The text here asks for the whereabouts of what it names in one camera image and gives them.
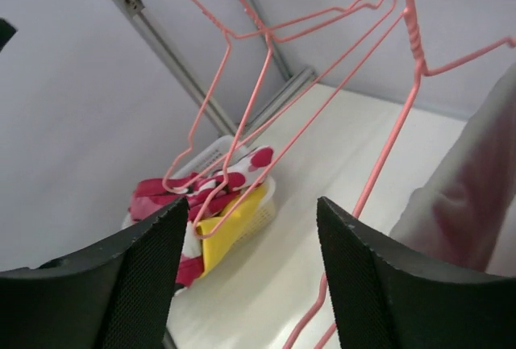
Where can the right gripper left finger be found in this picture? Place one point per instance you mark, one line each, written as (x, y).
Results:
(115, 293)

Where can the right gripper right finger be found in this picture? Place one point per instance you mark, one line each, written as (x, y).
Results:
(386, 295)

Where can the grey trousers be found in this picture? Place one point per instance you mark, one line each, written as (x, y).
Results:
(458, 214)

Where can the yellow trousers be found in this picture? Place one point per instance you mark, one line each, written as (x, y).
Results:
(250, 217)

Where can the pink patterned trousers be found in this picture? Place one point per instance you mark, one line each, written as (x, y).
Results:
(150, 196)

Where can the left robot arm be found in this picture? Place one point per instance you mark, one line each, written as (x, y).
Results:
(7, 32)

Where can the white plastic basket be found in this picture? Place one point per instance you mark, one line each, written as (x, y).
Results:
(208, 157)

